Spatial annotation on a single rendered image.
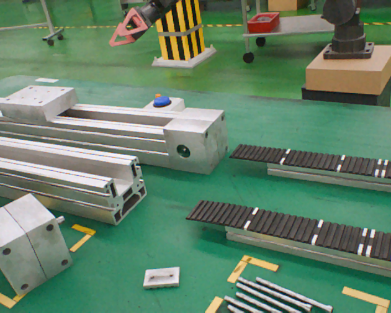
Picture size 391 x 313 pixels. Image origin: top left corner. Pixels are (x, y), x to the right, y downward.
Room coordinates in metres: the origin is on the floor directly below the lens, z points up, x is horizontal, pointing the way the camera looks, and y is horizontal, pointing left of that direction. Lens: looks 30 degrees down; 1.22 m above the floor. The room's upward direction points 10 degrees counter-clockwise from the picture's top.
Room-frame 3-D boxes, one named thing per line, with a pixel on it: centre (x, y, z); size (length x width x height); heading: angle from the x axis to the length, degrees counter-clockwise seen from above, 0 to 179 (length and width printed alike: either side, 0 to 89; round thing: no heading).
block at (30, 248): (0.53, 0.27, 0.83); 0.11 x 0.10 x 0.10; 126
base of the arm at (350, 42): (1.07, -0.45, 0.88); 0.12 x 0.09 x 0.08; 59
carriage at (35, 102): (1.00, 0.36, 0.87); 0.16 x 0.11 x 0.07; 57
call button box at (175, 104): (0.95, 0.06, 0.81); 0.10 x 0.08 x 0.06; 147
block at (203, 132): (0.77, -0.02, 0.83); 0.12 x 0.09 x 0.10; 147
